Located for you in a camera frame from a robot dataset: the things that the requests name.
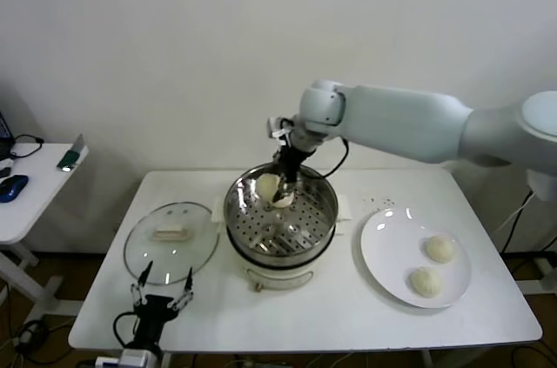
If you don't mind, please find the blue computer mouse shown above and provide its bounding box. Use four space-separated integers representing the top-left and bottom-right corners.
0 175 30 204

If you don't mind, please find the cream electric cooker base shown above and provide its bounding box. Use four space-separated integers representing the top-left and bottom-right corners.
211 211 352 294

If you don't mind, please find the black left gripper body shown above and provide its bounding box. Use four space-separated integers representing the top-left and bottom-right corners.
134 295 178 345

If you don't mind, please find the round glass pot lid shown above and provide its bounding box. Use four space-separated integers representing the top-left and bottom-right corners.
123 201 220 286

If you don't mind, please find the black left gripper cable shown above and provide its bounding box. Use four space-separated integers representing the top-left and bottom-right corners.
112 310 141 350

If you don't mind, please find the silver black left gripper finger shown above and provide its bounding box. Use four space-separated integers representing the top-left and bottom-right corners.
170 267 195 312
131 260 154 307

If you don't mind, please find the large white plate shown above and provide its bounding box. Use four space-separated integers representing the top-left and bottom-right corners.
359 206 473 310

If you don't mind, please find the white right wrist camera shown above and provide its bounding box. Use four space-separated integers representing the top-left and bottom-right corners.
266 117 293 143

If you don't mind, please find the thin black desk cable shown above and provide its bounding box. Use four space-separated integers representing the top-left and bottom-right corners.
8 134 44 161

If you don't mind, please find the green tipped tool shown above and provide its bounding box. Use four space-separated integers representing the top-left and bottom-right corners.
56 132 86 174

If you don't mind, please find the white side table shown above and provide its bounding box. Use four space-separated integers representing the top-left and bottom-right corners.
0 143 91 321

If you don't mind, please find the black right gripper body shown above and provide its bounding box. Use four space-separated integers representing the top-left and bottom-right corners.
277 145 308 184

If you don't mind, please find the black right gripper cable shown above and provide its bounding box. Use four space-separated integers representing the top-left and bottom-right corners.
319 137 350 178

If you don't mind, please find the black hanging cable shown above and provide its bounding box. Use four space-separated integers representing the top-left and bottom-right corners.
500 187 539 255

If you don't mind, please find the stainless steel steamer basket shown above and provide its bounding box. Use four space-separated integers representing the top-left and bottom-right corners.
211 162 352 264

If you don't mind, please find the white floor power strip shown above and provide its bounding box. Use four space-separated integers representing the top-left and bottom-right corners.
12 319 49 354

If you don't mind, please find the white hanging cable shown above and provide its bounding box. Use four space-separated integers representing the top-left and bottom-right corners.
495 192 534 234

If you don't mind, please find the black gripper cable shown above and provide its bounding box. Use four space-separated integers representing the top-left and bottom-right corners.
319 137 350 178
112 310 141 350

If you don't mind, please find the white stand base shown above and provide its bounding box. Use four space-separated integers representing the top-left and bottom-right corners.
511 254 557 296

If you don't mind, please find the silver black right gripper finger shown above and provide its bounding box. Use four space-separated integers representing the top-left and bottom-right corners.
272 177 295 204

